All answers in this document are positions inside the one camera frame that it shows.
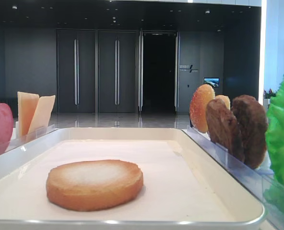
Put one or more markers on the toasted bread slice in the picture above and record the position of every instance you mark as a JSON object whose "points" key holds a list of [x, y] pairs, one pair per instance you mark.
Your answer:
{"points": [[94, 185]]}

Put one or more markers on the cheese slice inner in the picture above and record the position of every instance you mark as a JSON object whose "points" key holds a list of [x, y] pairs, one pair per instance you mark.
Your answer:
{"points": [[42, 113]]}

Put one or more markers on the cheese slice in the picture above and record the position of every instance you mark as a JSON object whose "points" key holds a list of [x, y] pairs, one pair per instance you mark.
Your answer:
{"points": [[27, 103], [42, 113]]}

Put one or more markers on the cheese slice outer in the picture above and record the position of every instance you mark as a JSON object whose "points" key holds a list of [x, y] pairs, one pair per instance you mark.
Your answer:
{"points": [[27, 103]]}

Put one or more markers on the green lettuce leaf in rack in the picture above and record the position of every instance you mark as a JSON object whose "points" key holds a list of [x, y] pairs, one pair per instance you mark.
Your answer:
{"points": [[275, 134]]}

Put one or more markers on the bun slice nearer tray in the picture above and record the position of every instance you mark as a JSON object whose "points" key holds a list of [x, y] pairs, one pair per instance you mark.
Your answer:
{"points": [[197, 108]]}

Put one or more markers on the dark double door middle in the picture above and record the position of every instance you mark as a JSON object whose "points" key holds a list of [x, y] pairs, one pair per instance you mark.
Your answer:
{"points": [[117, 53]]}

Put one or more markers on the dark double door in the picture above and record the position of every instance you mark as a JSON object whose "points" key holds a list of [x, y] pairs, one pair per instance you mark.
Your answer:
{"points": [[117, 53], [76, 71]]}

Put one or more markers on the brown patty nearer tray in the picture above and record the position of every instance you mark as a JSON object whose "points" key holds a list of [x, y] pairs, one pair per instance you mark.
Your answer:
{"points": [[223, 128]]}

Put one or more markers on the white metal tray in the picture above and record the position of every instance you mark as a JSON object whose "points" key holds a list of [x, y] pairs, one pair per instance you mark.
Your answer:
{"points": [[184, 187]]}

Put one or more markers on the bun slice nearer pusher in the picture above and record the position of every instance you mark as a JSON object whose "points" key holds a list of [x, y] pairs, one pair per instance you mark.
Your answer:
{"points": [[225, 99]]}

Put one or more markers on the dark double door left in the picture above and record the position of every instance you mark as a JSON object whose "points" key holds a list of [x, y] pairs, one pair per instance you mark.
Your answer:
{"points": [[76, 71]]}

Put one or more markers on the brown patty nearer pusher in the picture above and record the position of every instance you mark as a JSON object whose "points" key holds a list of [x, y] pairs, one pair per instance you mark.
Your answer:
{"points": [[253, 125]]}

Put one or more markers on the potted flowers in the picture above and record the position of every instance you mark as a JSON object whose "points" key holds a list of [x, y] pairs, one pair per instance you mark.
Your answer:
{"points": [[269, 94]]}

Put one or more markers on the wall display screen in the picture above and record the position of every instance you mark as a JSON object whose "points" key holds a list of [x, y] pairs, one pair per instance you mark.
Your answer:
{"points": [[214, 82]]}

